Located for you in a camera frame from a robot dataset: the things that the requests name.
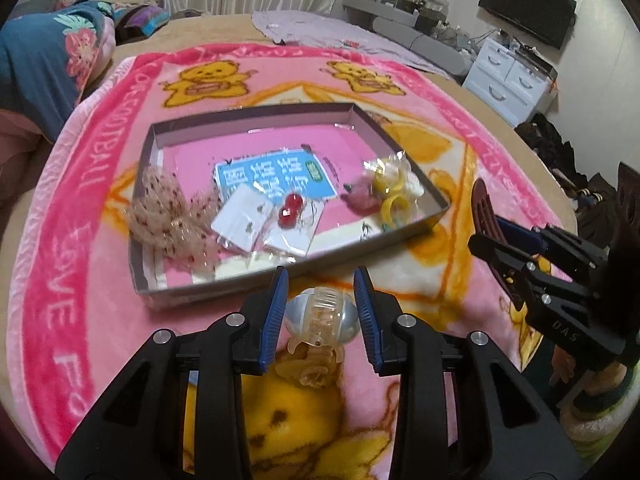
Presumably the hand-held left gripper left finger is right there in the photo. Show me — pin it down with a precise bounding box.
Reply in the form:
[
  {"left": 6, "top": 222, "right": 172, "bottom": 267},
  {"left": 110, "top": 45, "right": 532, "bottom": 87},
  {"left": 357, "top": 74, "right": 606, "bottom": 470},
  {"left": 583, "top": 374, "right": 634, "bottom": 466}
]
[{"left": 55, "top": 265, "right": 291, "bottom": 480}]

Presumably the pink pompom hair clip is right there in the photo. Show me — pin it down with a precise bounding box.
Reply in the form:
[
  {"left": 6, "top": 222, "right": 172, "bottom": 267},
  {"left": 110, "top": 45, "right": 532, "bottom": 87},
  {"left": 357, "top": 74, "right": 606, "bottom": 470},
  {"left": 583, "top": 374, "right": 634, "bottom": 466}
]
[{"left": 342, "top": 180, "right": 382, "bottom": 214}]

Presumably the tan bed sheet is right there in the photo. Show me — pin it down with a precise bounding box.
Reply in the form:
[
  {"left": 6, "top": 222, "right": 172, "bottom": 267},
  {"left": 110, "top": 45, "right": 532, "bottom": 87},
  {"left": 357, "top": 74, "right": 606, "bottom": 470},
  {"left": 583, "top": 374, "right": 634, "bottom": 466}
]
[{"left": 0, "top": 10, "right": 616, "bottom": 241}]

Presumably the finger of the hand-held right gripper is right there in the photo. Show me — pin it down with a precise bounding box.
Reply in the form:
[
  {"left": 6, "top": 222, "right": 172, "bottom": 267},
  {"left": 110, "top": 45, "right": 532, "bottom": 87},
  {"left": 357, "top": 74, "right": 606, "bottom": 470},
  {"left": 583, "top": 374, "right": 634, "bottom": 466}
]
[
  {"left": 495, "top": 216, "right": 610, "bottom": 263},
  {"left": 467, "top": 232, "right": 596, "bottom": 311}
]

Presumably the beige lace hair bow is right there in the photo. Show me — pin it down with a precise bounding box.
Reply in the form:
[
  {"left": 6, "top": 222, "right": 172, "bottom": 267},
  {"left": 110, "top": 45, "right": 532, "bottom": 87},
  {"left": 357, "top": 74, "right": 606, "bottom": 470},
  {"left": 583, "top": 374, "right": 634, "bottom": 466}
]
[{"left": 125, "top": 165, "right": 223, "bottom": 276}]

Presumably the dark maroon hair clip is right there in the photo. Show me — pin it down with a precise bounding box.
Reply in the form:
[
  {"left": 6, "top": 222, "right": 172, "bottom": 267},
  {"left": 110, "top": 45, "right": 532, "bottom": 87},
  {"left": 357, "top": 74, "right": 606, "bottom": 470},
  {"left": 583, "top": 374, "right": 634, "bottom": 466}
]
[{"left": 470, "top": 177, "right": 526, "bottom": 306}]

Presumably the red cherry earring card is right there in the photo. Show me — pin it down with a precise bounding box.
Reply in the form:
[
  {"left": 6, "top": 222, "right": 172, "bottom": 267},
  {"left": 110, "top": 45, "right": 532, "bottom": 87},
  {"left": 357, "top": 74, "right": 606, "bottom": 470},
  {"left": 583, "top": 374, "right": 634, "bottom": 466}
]
[{"left": 262, "top": 191, "right": 326, "bottom": 260}]

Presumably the black television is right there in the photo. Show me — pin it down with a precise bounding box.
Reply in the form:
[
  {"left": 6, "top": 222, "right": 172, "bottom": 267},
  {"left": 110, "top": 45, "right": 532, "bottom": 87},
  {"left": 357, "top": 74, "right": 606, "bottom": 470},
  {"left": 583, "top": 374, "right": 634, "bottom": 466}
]
[{"left": 477, "top": 0, "right": 577, "bottom": 51}]

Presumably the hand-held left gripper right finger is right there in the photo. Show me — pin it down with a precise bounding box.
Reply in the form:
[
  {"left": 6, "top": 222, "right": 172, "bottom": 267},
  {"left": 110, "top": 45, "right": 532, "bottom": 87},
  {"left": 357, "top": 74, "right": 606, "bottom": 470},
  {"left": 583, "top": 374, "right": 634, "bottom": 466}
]
[{"left": 352, "top": 265, "right": 586, "bottom": 480}]

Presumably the white earring card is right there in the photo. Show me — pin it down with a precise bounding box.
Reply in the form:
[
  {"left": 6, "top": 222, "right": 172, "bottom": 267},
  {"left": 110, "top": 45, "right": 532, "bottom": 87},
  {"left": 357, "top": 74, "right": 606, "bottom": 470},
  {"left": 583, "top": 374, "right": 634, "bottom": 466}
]
[{"left": 210, "top": 183, "right": 275, "bottom": 253}]

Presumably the cream hair claw clip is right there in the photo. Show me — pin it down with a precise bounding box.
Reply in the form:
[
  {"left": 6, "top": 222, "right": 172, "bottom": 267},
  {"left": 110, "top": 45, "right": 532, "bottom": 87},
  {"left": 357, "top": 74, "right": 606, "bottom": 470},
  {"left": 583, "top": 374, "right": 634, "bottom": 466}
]
[{"left": 274, "top": 287, "right": 361, "bottom": 388}]

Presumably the pink bear print blanket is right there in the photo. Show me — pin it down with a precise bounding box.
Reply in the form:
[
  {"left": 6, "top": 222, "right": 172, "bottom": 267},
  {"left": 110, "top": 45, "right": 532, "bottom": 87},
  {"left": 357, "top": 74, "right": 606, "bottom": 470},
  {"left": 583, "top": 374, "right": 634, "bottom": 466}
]
[{"left": 7, "top": 42, "right": 576, "bottom": 480}]

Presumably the grey cardboard box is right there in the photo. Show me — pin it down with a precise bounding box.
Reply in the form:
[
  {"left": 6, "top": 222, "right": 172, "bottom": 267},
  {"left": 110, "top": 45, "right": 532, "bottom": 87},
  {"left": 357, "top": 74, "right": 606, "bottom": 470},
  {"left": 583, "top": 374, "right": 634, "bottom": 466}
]
[{"left": 129, "top": 101, "right": 451, "bottom": 311}]

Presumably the bag of yellow rings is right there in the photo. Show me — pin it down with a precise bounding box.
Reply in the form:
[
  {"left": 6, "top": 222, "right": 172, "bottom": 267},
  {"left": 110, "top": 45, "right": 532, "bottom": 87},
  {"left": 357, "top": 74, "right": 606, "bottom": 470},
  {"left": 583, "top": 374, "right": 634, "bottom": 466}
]
[{"left": 362, "top": 152, "right": 426, "bottom": 226}]

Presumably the dark clothes pile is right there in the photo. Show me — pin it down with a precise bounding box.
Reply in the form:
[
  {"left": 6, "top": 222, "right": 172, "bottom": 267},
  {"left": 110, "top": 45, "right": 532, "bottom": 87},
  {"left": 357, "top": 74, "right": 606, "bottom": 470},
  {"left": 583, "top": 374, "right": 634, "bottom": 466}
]
[{"left": 515, "top": 112, "right": 621, "bottom": 211}]

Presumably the grey low cabinet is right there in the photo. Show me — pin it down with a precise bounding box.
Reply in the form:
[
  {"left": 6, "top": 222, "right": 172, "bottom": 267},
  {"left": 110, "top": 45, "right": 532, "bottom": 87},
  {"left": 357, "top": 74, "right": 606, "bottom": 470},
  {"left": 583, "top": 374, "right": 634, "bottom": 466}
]
[{"left": 342, "top": 0, "right": 473, "bottom": 81}]

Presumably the blue floral pillow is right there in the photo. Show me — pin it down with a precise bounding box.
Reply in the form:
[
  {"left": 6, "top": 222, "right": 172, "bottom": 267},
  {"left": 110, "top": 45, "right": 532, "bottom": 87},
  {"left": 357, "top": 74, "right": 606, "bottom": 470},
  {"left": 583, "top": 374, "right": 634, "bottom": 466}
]
[{"left": 0, "top": 0, "right": 118, "bottom": 143}]

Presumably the purple striped pillow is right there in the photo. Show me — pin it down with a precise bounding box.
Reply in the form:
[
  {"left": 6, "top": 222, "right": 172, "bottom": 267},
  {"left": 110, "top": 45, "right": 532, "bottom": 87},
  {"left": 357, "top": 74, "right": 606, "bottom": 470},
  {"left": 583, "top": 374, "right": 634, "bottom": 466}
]
[{"left": 112, "top": 2, "right": 168, "bottom": 43}]

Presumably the white drawer cabinet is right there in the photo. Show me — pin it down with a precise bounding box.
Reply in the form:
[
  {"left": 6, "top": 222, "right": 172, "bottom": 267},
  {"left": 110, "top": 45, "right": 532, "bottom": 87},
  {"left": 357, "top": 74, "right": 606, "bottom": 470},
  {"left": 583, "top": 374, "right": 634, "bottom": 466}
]
[{"left": 461, "top": 35, "right": 558, "bottom": 128}]

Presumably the electronics clutter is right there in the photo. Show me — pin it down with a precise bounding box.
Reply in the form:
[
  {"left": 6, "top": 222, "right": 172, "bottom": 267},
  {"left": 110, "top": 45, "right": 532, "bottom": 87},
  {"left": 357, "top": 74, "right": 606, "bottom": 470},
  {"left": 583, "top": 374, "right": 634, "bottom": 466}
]
[{"left": 350, "top": 0, "right": 473, "bottom": 48}]

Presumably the purple bed sheet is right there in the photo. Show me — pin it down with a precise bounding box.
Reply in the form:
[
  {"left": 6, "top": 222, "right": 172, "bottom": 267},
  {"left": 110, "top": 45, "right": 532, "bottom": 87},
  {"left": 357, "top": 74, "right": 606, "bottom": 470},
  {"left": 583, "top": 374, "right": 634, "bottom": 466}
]
[{"left": 251, "top": 10, "right": 451, "bottom": 78}]

